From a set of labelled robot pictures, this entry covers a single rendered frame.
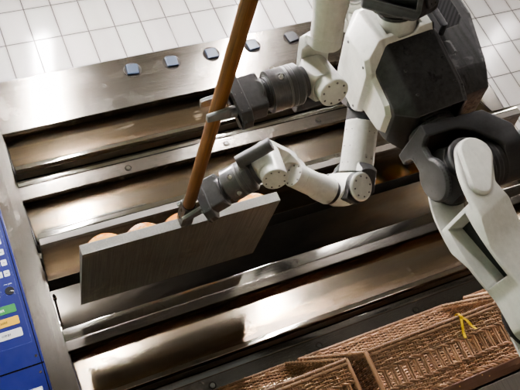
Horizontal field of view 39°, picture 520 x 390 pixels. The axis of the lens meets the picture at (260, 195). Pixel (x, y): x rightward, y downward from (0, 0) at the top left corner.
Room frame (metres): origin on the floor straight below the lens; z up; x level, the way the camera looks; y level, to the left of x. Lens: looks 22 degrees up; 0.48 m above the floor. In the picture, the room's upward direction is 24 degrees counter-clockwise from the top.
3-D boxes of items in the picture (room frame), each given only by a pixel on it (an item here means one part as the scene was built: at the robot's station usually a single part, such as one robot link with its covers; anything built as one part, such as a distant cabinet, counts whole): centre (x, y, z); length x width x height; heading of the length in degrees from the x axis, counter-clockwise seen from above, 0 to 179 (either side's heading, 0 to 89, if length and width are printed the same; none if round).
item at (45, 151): (2.39, -0.13, 1.80); 1.79 x 0.11 x 0.19; 112
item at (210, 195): (1.67, 0.08, 1.22); 0.12 x 0.10 x 0.13; 78
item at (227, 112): (1.28, 0.00, 1.19); 0.06 x 0.03 x 0.02; 106
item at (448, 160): (1.59, -0.44, 0.98); 0.14 x 0.13 x 0.12; 23
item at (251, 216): (1.92, 0.28, 1.21); 0.55 x 0.36 x 0.03; 113
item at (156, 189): (2.39, -0.13, 1.54); 1.79 x 0.11 x 0.19; 112
